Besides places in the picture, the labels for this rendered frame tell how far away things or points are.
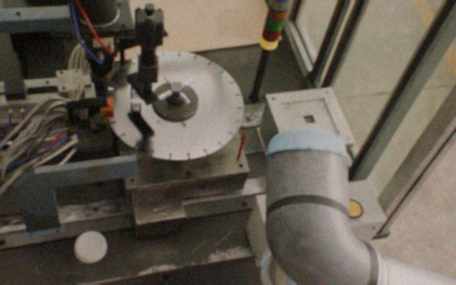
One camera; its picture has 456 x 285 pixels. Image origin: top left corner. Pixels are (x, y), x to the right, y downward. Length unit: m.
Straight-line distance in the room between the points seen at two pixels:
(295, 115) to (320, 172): 0.70
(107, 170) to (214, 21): 0.79
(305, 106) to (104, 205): 0.56
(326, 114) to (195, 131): 0.36
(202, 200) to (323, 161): 0.70
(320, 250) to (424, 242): 1.77
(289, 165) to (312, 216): 0.09
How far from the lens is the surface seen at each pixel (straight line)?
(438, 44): 1.19
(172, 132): 1.37
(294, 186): 0.82
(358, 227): 1.42
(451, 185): 2.74
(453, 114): 1.20
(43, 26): 1.49
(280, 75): 1.81
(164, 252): 1.44
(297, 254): 0.79
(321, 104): 1.57
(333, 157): 0.86
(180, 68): 1.50
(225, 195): 1.52
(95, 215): 1.48
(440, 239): 2.58
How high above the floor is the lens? 2.05
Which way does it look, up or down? 54 degrees down
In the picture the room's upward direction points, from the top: 11 degrees clockwise
